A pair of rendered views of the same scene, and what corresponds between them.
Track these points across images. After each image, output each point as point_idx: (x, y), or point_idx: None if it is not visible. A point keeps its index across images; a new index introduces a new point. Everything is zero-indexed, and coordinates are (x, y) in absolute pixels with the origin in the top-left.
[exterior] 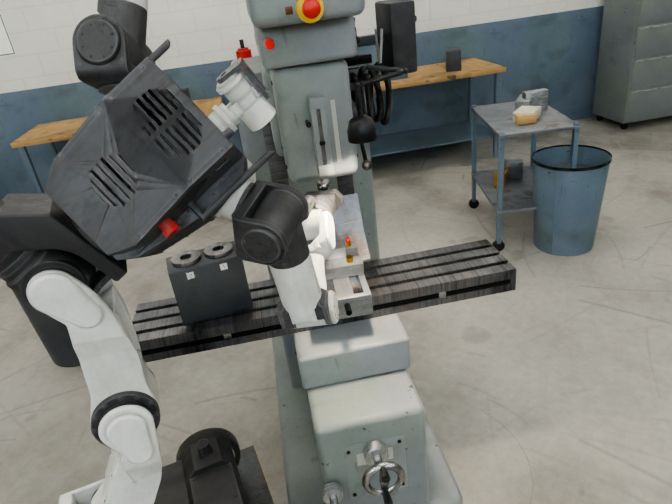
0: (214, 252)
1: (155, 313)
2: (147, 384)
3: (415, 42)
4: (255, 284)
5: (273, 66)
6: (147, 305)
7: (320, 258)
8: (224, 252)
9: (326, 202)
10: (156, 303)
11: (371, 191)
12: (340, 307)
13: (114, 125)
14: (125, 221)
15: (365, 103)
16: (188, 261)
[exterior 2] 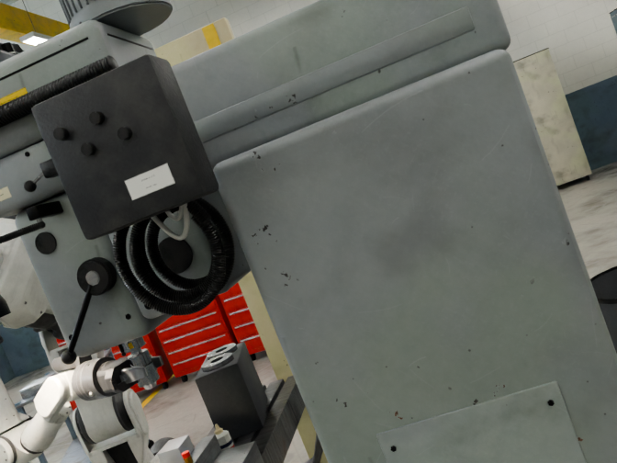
0: (209, 361)
1: (271, 389)
2: (80, 409)
3: (62, 185)
4: (267, 432)
5: None
6: (291, 378)
7: (38, 414)
8: (202, 367)
9: (84, 371)
10: (290, 382)
11: (317, 434)
12: None
13: None
14: None
15: (246, 254)
16: (208, 355)
